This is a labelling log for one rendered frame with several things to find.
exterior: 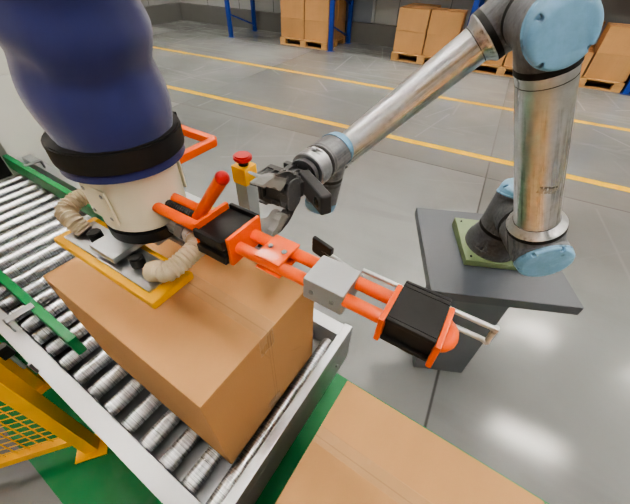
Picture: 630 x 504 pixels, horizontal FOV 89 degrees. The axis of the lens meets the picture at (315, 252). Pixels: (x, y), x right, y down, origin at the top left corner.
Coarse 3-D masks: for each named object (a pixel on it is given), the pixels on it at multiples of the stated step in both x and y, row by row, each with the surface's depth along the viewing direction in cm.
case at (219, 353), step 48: (96, 288) 82; (192, 288) 82; (240, 288) 83; (288, 288) 83; (96, 336) 95; (144, 336) 72; (192, 336) 72; (240, 336) 72; (288, 336) 86; (144, 384) 97; (192, 384) 64; (240, 384) 72; (288, 384) 103; (240, 432) 84
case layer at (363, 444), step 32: (352, 384) 106; (352, 416) 99; (384, 416) 99; (320, 448) 92; (352, 448) 93; (384, 448) 93; (416, 448) 93; (448, 448) 93; (288, 480) 87; (320, 480) 87; (352, 480) 87; (384, 480) 87; (416, 480) 87; (448, 480) 87; (480, 480) 88
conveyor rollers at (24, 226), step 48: (0, 192) 182; (48, 192) 186; (0, 240) 154; (48, 240) 155; (0, 288) 131; (48, 288) 132; (48, 336) 118; (96, 384) 104; (192, 432) 94; (192, 480) 86
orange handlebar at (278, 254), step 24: (216, 144) 85; (168, 216) 60; (264, 240) 56; (288, 240) 55; (264, 264) 52; (288, 264) 51; (312, 264) 52; (360, 288) 49; (384, 288) 48; (360, 312) 46; (456, 336) 42
